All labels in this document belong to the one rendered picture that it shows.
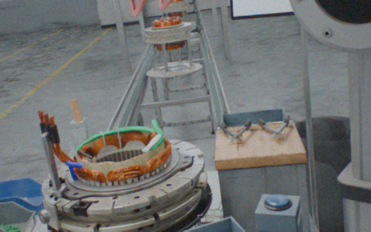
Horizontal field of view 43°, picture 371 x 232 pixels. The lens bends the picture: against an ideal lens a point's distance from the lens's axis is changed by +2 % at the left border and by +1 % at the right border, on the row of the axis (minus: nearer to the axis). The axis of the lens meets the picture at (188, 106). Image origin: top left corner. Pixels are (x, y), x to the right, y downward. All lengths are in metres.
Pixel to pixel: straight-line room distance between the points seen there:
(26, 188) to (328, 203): 1.52
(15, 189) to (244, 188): 0.91
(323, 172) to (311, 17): 1.98
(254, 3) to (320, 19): 1.35
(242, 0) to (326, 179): 1.07
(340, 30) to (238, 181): 0.57
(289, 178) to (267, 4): 0.96
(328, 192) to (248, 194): 1.52
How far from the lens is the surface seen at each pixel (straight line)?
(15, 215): 1.55
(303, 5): 0.52
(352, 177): 0.64
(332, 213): 2.59
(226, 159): 0.99
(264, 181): 1.02
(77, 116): 1.00
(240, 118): 1.28
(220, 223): 0.78
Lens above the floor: 1.46
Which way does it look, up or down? 17 degrees down
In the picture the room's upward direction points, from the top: 8 degrees counter-clockwise
